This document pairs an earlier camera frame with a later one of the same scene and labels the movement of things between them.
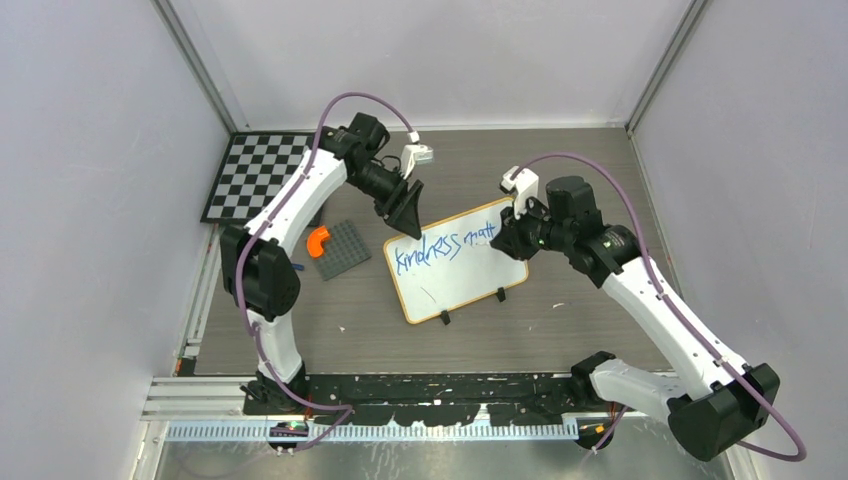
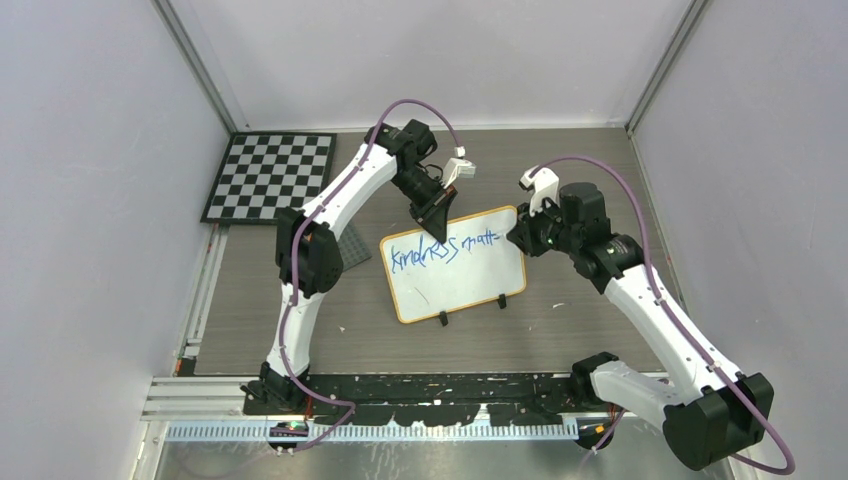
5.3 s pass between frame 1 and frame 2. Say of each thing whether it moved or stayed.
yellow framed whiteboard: stayed
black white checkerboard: stayed
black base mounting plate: stayed
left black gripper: moved
